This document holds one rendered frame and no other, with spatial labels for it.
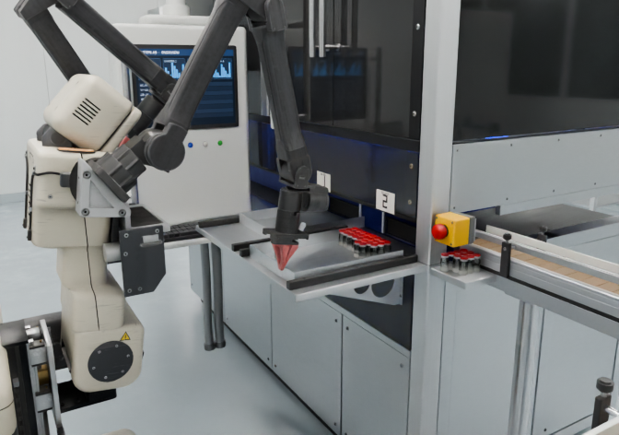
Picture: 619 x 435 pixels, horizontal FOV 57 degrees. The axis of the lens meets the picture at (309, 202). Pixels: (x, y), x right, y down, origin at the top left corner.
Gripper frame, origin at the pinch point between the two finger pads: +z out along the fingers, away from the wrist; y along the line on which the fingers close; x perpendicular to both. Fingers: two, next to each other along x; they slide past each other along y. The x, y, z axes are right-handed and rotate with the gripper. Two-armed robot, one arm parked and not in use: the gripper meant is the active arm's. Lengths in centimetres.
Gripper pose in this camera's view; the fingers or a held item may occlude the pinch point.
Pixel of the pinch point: (281, 266)
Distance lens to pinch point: 143.6
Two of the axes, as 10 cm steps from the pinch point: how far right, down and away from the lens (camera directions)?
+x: -5.1, -1.9, 8.4
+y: 8.5, 0.5, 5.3
